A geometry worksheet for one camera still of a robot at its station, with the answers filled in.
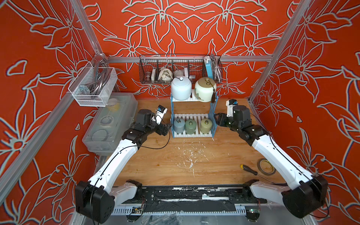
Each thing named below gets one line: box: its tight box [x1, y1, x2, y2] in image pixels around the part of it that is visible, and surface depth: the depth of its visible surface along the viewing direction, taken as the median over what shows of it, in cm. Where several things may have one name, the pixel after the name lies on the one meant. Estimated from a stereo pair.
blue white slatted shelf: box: [170, 89, 219, 141], surface depth 97 cm
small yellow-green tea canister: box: [199, 118, 213, 134], surface depth 94 cm
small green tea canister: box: [184, 119, 197, 135], surface depth 94 cm
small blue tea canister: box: [173, 118, 186, 134], surface depth 94 cm
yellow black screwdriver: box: [240, 164, 275, 184], surface depth 83 cm
